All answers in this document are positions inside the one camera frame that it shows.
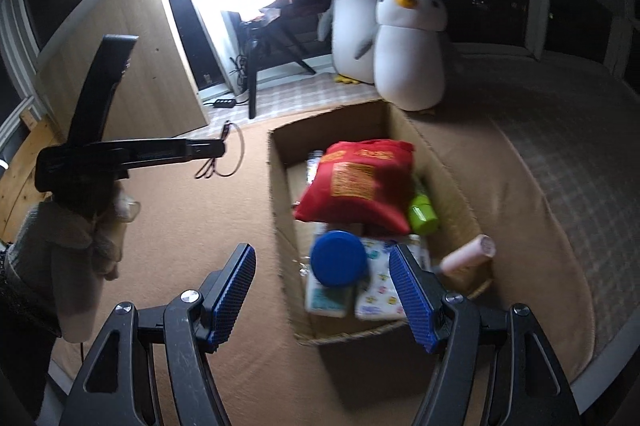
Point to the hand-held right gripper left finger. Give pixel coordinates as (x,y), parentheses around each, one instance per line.
(232,291)

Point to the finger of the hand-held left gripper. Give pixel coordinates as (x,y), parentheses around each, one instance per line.
(107,61)
(175,150)

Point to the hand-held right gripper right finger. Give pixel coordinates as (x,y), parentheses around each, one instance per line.
(410,301)

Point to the printed tissue pack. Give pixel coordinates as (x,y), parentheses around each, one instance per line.
(377,296)

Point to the small pale cylinder stick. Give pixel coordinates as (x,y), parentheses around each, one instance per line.
(467,256)

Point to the round blue tin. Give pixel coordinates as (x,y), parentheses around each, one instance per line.
(337,258)

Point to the white bottle with blue cap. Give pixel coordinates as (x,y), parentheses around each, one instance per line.
(325,301)

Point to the green tube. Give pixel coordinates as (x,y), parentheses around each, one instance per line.
(422,213)

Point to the cardboard box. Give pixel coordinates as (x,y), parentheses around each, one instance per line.
(450,191)

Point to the small white rectangular tube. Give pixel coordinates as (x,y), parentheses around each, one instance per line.
(313,166)

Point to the light wooden board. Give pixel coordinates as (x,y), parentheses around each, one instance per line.
(140,71)

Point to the pine plank panel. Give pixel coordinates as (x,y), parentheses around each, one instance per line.
(25,186)

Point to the black power strip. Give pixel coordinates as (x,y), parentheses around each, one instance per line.
(224,102)

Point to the checked mat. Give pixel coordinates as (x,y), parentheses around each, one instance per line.
(550,166)

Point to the large penguin plush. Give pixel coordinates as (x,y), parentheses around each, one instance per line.
(350,31)

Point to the small penguin plush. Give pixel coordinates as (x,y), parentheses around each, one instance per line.
(407,61)

